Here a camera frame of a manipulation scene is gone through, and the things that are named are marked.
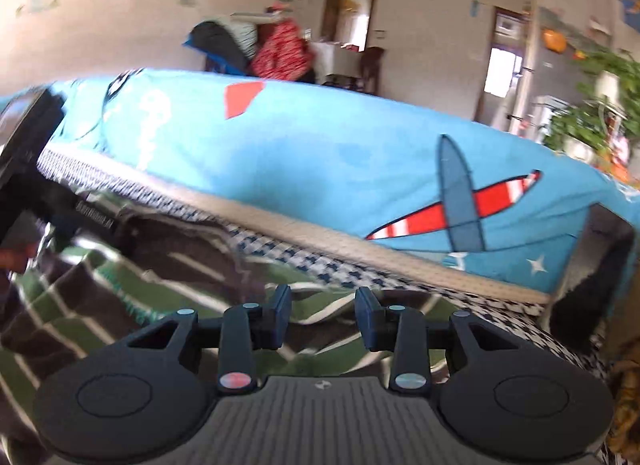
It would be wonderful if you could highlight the dark wooden chair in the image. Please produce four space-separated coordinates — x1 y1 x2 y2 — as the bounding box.
356 45 387 96

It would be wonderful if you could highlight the blue airplane print blanket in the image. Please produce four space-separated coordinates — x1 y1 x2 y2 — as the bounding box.
0 69 640 296

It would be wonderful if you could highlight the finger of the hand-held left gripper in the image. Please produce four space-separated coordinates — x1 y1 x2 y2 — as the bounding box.
34 180 134 247

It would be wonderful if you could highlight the red floral cloth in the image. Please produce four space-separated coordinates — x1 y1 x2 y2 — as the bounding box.
249 19 314 82

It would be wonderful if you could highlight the black cloth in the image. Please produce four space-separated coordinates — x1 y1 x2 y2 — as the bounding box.
184 20 252 76

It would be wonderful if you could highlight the orange toy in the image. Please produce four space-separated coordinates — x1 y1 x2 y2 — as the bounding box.
541 26 569 54

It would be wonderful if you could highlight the trailing green potted plant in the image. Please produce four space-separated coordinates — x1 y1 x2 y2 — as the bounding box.
541 46 640 166

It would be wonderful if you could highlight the houndstooth sofa cover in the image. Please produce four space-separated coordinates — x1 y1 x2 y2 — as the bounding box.
35 147 623 465

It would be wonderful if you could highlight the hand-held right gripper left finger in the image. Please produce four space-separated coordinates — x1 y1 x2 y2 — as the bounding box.
126 284 294 393

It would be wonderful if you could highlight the white striped pillow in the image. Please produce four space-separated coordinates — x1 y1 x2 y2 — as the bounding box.
227 12 281 53

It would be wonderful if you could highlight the white appliance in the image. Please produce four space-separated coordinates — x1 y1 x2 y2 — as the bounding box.
531 94 572 142

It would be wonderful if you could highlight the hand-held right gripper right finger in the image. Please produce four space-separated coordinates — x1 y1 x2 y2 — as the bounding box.
353 286 517 393

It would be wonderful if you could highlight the grey refrigerator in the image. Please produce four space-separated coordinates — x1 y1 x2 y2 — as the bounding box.
510 0 592 146

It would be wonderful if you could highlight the green brown striped t-shirt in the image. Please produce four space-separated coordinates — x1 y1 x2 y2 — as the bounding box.
0 195 451 451

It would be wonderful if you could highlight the white tablecloth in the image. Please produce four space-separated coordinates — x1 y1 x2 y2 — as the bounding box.
312 40 361 86

